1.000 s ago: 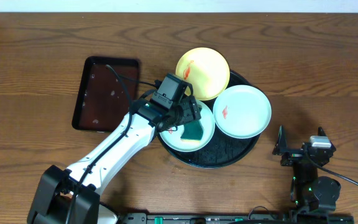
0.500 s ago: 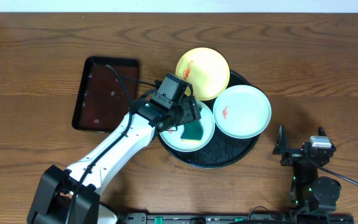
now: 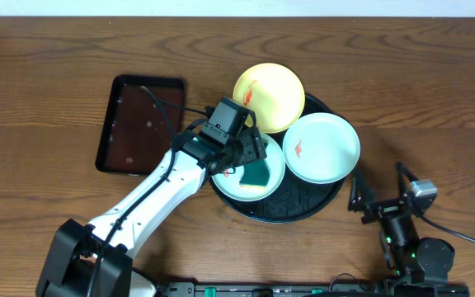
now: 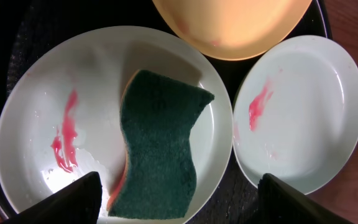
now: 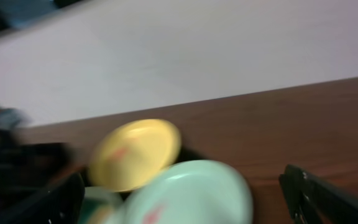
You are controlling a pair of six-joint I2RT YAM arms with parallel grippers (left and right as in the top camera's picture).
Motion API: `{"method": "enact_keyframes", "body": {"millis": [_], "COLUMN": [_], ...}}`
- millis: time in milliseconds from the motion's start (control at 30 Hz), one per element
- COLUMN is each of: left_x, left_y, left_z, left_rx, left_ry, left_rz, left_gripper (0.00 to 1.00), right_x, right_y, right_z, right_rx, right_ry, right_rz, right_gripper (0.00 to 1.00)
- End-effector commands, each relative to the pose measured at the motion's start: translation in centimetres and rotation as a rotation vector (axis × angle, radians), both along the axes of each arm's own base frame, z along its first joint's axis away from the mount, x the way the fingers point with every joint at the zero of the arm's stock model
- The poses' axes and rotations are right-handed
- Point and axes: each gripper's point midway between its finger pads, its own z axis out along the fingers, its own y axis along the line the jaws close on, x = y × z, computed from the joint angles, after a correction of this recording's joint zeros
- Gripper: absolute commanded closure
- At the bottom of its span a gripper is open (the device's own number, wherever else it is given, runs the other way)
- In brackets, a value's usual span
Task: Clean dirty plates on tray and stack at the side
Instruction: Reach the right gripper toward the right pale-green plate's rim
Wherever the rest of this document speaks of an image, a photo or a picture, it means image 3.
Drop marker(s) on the black rectangular tray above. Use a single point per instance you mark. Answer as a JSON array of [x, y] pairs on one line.
[[134, 135]]

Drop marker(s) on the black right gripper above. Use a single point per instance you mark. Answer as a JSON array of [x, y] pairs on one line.
[[383, 209]]

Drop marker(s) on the green yellow sponge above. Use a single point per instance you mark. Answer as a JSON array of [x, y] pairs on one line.
[[256, 174]]

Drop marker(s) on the black round tray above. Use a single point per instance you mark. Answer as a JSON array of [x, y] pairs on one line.
[[294, 199]]

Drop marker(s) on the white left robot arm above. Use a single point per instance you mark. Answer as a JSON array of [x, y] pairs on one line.
[[96, 259]]

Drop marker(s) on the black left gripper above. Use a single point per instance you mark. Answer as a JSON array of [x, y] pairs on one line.
[[252, 149]]

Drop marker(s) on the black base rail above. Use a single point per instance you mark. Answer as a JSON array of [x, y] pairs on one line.
[[342, 285]]

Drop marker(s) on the light green plate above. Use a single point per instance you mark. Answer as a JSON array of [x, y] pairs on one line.
[[321, 148], [228, 181]]

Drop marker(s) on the yellow plate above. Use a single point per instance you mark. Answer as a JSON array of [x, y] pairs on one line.
[[274, 93]]

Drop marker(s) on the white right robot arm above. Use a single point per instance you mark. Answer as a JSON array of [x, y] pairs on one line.
[[418, 261]]

